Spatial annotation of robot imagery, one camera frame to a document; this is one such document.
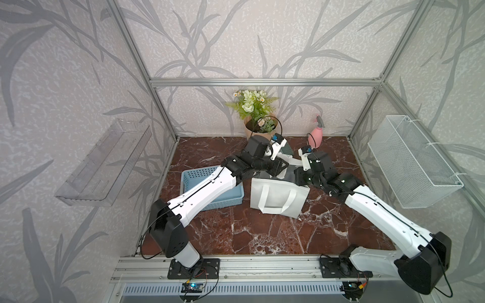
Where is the white insulated delivery bag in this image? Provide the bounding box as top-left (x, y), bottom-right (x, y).
top-left (250, 156), bottom-right (310, 218)

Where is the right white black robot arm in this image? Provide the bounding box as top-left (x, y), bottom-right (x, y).
top-left (294, 148), bottom-right (452, 295)

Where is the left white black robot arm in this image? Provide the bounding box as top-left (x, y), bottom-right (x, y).
top-left (141, 134), bottom-right (289, 270)

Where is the green garden trowel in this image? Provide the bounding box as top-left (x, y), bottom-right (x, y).
top-left (280, 142), bottom-right (294, 157)

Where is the pink spray bottle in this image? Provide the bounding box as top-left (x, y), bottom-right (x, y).
top-left (308, 115), bottom-right (325, 149)

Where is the potted white flower plant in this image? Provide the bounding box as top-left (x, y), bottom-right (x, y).
top-left (226, 90), bottom-right (279, 140)

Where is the light blue plastic basket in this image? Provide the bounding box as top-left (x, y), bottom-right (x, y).
top-left (180, 165), bottom-right (245, 214)

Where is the right controller circuit board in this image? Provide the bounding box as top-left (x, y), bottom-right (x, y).
top-left (341, 282), bottom-right (366, 293)

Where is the controller circuit board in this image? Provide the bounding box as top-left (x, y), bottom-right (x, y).
top-left (341, 282), bottom-right (366, 293)
top-left (181, 282), bottom-right (205, 294)

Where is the left controller circuit board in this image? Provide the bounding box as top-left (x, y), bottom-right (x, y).
top-left (181, 282), bottom-right (205, 294)

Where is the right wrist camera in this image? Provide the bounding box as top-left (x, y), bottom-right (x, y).
top-left (298, 146), bottom-right (312, 171)

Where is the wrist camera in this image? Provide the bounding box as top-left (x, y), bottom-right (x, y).
top-left (298, 146), bottom-right (312, 171)
top-left (269, 133), bottom-right (287, 160)

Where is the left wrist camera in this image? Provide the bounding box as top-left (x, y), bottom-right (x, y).
top-left (269, 133), bottom-right (287, 160)

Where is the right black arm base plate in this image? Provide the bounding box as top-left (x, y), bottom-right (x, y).
top-left (319, 255), bottom-right (373, 279)

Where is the white wire mesh basket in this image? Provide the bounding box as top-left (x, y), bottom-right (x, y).
top-left (368, 115), bottom-right (464, 209)

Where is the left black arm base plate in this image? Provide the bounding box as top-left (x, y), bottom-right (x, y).
top-left (167, 258), bottom-right (221, 280)

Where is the clear plastic wall shelf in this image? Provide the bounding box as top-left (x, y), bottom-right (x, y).
top-left (55, 119), bottom-right (152, 207)

